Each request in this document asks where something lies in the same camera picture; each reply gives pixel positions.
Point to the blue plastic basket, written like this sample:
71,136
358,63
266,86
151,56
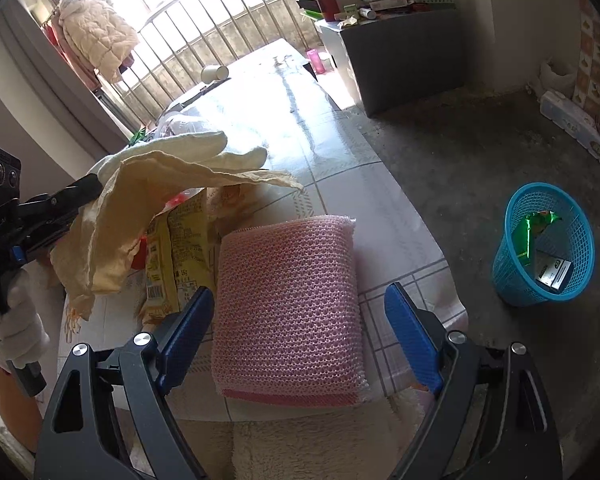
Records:
510,270

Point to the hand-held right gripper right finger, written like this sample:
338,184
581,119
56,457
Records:
412,340

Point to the white cotton glove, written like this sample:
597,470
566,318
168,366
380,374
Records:
190,147

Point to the paper cup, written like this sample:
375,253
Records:
215,73

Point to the metal window railing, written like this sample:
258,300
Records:
205,15

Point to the small green packet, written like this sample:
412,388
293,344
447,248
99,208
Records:
137,136

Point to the white tube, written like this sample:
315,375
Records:
367,12

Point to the floral tablecloth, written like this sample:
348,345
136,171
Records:
330,160

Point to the green chip bag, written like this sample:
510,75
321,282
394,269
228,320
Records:
532,230

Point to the clear plastic bag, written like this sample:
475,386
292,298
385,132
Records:
175,125

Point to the crumpled white plastic bag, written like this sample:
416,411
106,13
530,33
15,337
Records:
555,77

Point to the grey cabinet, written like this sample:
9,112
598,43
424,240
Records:
405,60

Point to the white fleece blanket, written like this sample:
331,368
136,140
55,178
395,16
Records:
305,445

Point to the person's left forearm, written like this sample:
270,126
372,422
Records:
20,410

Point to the cream yellow cloth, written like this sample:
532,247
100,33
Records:
115,230

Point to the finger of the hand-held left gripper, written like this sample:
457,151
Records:
40,235
65,195

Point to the yellow red snack bag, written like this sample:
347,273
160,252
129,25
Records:
175,250

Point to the person's left hand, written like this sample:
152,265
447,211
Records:
25,320

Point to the pink mesh sponge cloth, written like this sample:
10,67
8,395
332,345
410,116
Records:
285,310

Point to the long white printed box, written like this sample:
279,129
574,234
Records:
580,130

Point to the green flat package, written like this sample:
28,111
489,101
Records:
310,7

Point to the red bottle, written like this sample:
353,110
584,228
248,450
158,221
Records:
325,2

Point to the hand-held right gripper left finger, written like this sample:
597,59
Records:
187,330

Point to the hanging cream quilted jacket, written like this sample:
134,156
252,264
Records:
100,35

